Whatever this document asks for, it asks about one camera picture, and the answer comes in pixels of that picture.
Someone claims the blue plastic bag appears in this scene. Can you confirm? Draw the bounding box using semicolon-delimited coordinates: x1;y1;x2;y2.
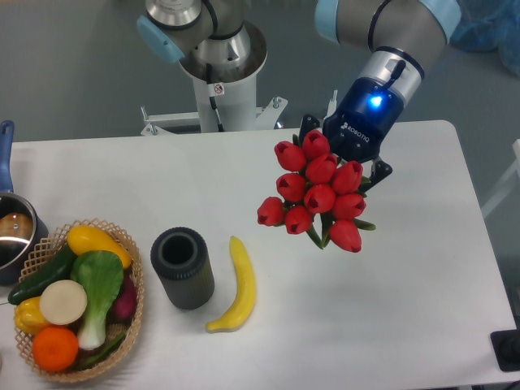
450;0;519;77

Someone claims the green bok choy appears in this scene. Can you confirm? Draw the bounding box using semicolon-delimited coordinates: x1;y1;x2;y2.
71;250;124;351

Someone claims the woven wicker basket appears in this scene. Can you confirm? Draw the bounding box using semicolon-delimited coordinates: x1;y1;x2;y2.
15;219;145;384

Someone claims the green chili pepper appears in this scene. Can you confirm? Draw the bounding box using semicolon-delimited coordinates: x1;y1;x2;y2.
73;332;126;371

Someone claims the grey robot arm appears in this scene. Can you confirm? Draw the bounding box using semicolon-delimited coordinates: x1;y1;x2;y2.
136;1;461;191

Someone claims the yellow squash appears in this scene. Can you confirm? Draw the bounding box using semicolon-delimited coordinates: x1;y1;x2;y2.
67;225;132;270

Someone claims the dark green cucumber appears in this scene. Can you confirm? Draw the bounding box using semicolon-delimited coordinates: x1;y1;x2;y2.
7;244;77;306

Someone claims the red tulip bouquet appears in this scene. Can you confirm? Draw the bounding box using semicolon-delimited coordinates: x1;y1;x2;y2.
257;129;375;253

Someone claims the round white radish slice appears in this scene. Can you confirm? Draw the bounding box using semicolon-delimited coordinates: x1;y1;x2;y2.
39;279;87;325

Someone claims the black device at table edge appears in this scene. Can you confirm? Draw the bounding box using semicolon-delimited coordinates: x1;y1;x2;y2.
490;329;519;372

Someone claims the purple sweet potato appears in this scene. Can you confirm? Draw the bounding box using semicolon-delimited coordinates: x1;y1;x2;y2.
111;274;137;321

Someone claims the dark grey ribbed vase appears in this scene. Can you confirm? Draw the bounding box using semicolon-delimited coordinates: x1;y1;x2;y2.
150;227;215;310

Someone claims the yellow bell pepper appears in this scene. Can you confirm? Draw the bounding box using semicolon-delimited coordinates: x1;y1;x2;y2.
15;297;50;336

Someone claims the orange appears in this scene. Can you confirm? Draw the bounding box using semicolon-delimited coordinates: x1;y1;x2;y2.
32;326;79;372

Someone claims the blue saucepan with handle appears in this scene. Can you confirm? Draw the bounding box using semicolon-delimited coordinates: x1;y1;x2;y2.
1;120;48;286

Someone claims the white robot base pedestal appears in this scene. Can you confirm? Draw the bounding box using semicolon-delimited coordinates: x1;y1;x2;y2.
141;21;288;136

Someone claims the white frame at right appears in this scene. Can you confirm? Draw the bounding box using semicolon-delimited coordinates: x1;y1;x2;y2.
481;139;519;219

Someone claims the yellow banana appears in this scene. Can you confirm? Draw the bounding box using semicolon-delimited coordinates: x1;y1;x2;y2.
206;236;257;333

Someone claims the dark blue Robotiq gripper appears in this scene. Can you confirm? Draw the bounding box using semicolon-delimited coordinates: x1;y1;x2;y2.
298;77;404;191

